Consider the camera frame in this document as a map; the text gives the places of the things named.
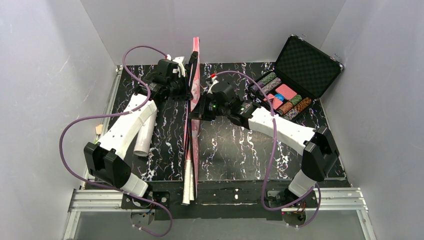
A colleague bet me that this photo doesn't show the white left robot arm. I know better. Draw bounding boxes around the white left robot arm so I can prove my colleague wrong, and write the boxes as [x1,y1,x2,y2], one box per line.
[83,56,192,197]

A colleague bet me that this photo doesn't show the tan wooden block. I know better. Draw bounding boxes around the tan wooden block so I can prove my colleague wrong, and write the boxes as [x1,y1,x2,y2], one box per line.
[95,124,104,135]

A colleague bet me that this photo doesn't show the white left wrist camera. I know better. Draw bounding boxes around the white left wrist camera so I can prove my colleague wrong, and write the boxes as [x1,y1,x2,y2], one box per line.
[172,56,186,77]

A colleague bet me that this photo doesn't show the white shuttlecock tube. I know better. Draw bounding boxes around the white shuttlecock tube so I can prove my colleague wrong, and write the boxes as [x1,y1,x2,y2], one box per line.
[133,111,157,157]

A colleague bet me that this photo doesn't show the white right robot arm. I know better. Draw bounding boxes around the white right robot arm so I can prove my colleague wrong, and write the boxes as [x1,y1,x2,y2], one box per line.
[188,81,339,197]

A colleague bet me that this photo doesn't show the blue dealer chip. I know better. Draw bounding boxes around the blue dealer chip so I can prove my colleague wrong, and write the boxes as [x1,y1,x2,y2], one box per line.
[274,94,285,102]

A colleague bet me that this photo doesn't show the pink racket bag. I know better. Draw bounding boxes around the pink racket bag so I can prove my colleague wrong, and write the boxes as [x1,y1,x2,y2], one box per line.
[182,36,201,205]

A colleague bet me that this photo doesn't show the pink playing card deck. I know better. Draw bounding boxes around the pink playing card deck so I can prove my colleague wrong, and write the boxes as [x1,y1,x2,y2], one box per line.
[275,84,297,100]

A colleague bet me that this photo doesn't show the pink badminton racket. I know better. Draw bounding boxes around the pink badminton racket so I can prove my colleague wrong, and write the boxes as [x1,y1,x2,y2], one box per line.
[182,157,195,205]

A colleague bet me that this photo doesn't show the black poker chip case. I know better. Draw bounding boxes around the black poker chip case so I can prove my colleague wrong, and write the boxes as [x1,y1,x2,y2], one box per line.
[246,34,344,122]

